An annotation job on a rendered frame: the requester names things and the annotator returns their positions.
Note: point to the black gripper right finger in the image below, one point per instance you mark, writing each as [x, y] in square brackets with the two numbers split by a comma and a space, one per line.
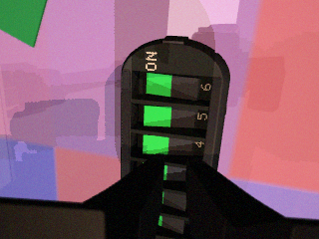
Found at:
[219, 209]

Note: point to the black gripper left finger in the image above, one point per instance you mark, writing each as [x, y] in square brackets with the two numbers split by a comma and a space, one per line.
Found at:
[128, 209]

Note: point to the green flat rectangular tile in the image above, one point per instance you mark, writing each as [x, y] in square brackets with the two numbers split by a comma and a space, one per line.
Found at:
[22, 19]

